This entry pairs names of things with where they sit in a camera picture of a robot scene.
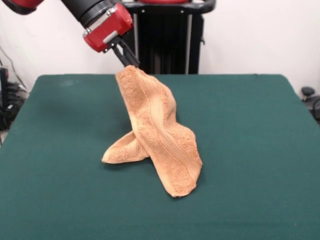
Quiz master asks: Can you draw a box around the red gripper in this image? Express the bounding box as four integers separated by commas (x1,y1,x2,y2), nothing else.
82,3,140,68

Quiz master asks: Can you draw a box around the dark green table cloth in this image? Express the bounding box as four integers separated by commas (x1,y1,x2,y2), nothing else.
0,73,320,240

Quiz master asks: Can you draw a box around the orange terry towel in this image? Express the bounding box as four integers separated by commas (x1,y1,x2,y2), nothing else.
100,65,203,198

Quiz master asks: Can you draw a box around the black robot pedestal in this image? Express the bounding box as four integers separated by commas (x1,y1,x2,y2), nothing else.
119,0,216,75

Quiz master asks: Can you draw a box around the black cable bundle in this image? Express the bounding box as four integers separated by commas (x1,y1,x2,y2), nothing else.
0,44,30,131

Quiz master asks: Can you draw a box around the black office chair base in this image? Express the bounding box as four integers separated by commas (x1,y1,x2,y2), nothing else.
300,86,320,118

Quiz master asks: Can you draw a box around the black electrical box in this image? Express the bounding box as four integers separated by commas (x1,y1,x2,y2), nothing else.
0,66,10,111

